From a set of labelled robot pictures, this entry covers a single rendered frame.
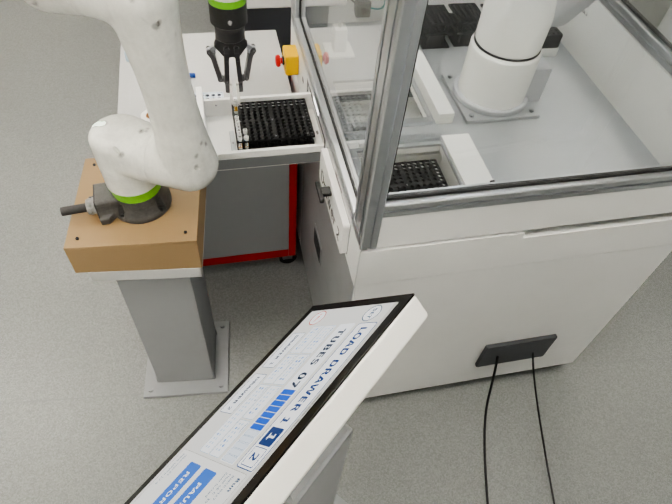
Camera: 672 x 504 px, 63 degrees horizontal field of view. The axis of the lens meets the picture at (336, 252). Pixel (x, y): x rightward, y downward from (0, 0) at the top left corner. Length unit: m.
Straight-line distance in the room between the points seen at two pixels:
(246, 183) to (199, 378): 0.73
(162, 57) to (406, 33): 0.43
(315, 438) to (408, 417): 1.34
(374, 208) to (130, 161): 0.54
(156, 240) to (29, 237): 1.38
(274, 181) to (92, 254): 0.77
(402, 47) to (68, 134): 2.46
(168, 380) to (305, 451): 1.40
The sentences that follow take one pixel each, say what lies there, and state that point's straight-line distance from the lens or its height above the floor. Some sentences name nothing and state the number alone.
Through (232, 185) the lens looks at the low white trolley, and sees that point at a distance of 1.98.
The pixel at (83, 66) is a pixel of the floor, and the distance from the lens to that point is 3.65.
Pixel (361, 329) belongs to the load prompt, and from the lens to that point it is 0.91.
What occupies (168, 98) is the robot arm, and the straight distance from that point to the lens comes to 1.12.
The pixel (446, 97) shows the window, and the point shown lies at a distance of 1.04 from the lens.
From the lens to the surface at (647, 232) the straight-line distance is 1.69.
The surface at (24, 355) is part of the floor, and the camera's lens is 2.40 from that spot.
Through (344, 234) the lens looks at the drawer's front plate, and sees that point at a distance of 1.36.
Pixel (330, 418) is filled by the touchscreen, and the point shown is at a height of 1.18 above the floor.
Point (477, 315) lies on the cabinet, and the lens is 1.72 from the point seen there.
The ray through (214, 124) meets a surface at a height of 0.84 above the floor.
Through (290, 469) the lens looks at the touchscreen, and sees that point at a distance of 0.78.
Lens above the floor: 1.93
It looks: 52 degrees down
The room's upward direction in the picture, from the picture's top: 7 degrees clockwise
